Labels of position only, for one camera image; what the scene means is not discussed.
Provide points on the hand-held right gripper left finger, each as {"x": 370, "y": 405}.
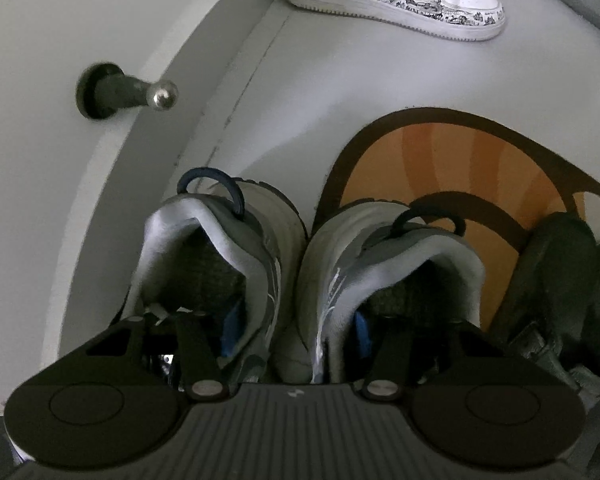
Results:
{"x": 232, "y": 330}

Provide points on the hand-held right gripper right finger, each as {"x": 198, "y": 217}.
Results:
{"x": 362, "y": 332}

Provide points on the grey white running sneaker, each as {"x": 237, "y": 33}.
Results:
{"x": 430, "y": 260}
{"x": 180, "y": 230}

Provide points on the white printed lace-up sneaker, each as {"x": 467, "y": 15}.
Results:
{"x": 380, "y": 5}

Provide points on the orange brown floor mat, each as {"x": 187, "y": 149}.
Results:
{"x": 430, "y": 160}

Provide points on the wall door stopper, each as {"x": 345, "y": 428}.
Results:
{"x": 125, "y": 92}

